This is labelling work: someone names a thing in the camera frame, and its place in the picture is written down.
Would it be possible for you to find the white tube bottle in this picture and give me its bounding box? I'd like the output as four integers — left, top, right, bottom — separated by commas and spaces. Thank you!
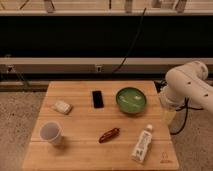
131, 124, 153, 163

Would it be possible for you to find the wooden cutting board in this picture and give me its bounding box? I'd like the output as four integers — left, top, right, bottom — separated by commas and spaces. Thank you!
23, 81, 179, 171

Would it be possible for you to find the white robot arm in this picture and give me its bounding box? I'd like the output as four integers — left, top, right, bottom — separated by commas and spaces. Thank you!
159, 61, 213, 125

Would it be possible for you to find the black eraser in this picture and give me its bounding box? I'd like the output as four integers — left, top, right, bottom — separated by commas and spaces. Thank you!
92, 91, 104, 108

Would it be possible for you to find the black floor cable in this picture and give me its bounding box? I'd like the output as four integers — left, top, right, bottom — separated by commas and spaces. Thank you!
155, 79, 204, 136

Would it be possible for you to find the white sponge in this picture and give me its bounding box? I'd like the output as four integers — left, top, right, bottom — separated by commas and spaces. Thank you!
53, 100, 72, 115

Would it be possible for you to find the red sausage toy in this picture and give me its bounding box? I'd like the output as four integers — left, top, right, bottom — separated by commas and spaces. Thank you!
99, 128, 120, 143

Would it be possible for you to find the white paper cup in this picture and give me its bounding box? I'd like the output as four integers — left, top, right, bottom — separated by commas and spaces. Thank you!
39, 122, 62, 146

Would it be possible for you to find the black hanging cable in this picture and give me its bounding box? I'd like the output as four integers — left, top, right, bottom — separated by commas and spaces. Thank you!
111, 7, 148, 73

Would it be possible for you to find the green bowl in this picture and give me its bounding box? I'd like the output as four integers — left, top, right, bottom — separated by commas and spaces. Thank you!
116, 87, 147, 115

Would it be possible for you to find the grey metal rail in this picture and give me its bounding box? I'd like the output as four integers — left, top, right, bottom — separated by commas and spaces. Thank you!
0, 57, 213, 74

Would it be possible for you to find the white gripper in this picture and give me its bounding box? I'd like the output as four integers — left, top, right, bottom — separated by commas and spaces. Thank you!
159, 85, 185, 125

